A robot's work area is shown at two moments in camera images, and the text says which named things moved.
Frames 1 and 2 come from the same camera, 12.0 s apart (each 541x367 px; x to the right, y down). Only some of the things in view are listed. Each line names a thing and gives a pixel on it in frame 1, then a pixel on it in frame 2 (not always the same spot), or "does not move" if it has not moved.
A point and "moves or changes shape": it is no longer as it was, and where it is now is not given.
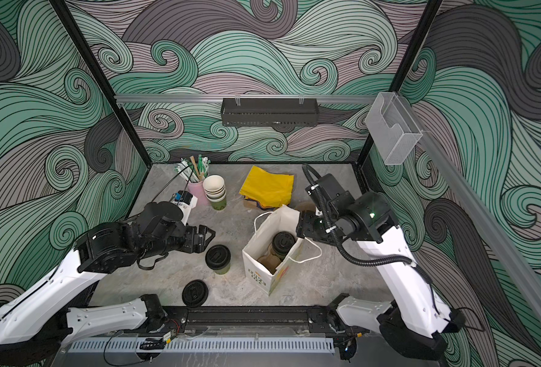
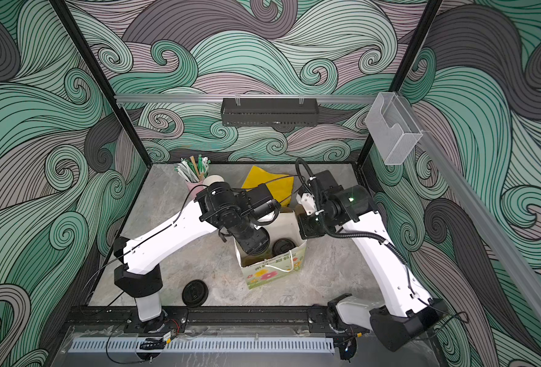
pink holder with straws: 194,169 does not move
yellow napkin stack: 269,190 does not move
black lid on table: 195,293 does not move
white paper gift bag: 267,225 moves or changes shape
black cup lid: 282,241 moves or changes shape
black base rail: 221,319 does not move
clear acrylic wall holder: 395,130 does not move
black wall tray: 270,112 does not move
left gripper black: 199,243 to 257,243
